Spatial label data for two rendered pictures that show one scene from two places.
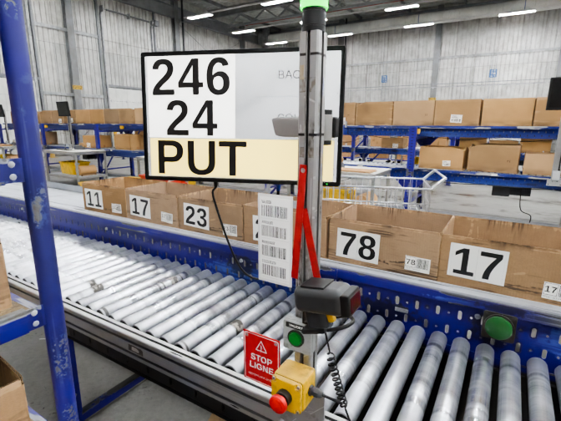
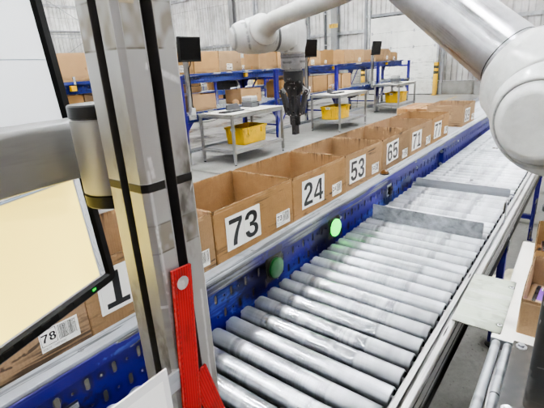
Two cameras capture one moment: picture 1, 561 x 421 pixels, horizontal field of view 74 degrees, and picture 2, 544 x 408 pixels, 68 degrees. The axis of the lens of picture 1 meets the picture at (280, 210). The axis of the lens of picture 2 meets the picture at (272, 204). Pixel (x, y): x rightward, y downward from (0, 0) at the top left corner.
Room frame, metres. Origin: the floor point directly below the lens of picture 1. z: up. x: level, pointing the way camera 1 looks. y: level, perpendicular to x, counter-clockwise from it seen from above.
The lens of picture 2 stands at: (0.63, 0.18, 1.43)
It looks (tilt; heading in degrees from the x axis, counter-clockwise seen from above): 19 degrees down; 277
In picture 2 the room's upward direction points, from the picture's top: 3 degrees counter-clockwise
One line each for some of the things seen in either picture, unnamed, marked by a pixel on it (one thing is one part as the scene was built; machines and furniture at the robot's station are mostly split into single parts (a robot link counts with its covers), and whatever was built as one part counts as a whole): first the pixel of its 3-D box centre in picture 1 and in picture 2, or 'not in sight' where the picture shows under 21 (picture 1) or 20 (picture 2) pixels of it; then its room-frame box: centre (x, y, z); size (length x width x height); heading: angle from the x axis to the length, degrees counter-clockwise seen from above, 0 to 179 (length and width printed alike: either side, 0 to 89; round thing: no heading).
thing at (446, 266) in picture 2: not in sight; (397, 257); (0.36, -1.21, 0.72); 0.52 x 0.05 x 0.05; 149
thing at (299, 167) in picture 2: not in sight; (291, 182); (0.76, -1.43, 0.96); 0.39 x 0.29 x 0.17; 59
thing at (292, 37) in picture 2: not in sight; (288, 30); (0.74, -1.36, 1.55); 0.13 x 0.11 x 0.16; 35
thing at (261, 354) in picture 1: (272, 363); not in sight; (0.76, 0.02, 0.85); 0.16 x 0.01 x 0.13; 59
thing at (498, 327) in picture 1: (498, 328); not in sight; (0.98, -0.64, 0.81); 0.07 x 0.01 x 0.07; 59
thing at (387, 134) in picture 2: not in sight; (371, 147); (0.35, -2.10, 0.96); 0.39 x 0.29 x 0.17; 59
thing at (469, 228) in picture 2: not in sight; (423, 222); (0.20, -1.46, 0.76); 0.46 x 0.01 x 0.09; 149
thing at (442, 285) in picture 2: not in sight; (382, 271); (0.42, -1.10, 0.72); 0.52 x 0.05 x 0.05; 149
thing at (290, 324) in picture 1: (299, 335); not in sight; (0.71, -0.04, 0.95); 0.07 x 0.03 x 0.07; 59
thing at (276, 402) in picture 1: (280, 400); not in sight; (0.65, 0.00, 0.84); 0.04 x 0.04 x 0.04; 59
